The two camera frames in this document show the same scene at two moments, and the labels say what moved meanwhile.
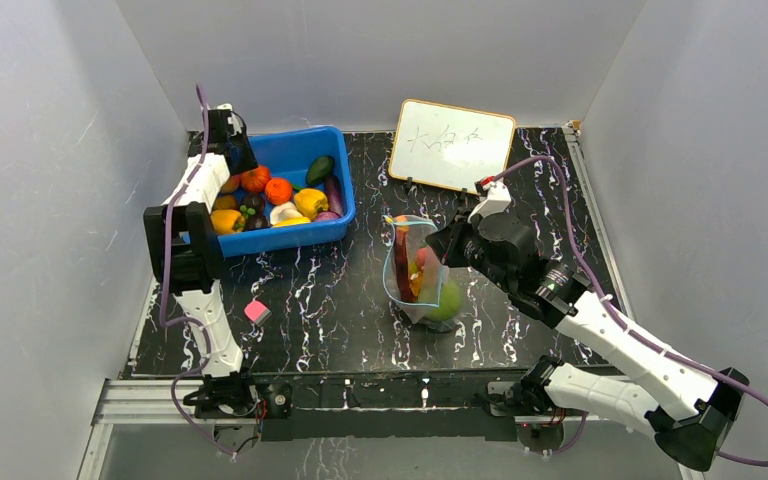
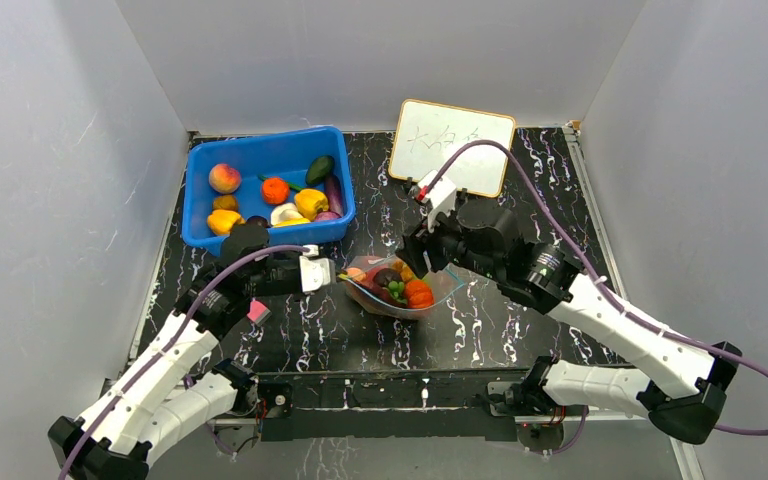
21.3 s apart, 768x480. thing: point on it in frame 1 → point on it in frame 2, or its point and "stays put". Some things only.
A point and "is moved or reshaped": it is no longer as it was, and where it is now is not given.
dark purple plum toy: (254, 200) → (384, 276)
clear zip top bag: (416, 279) is moved or reshaped
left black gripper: (249, 162) → (297, 258)
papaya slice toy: (403, 270) → (365, 279)
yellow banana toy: (292, 221) stays put
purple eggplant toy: (334, 195) stays put
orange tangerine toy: (278, 190) stays put
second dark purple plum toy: (256, 221) stays put
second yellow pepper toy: (308, 201) stays put
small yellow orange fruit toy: (225, 202) stays put
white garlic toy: (284, 211) stays put
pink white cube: (257, 312) stays put
